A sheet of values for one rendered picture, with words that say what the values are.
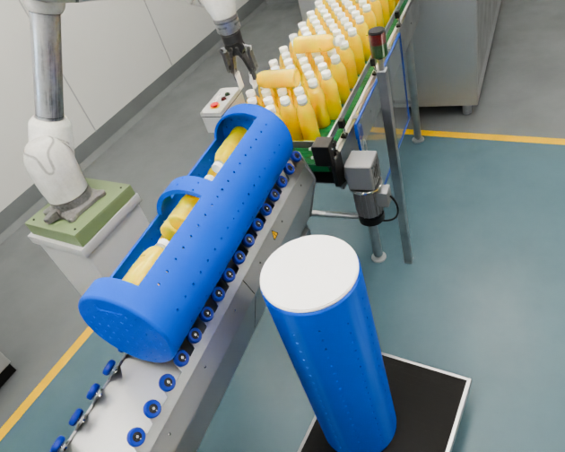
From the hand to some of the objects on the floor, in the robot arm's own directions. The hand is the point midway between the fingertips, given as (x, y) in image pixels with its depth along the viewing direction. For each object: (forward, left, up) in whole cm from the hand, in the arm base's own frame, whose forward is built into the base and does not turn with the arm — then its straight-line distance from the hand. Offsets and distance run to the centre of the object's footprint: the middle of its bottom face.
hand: (246, 81), depth 201 cm
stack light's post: (+43, +32, -118) cm, 130 cm away
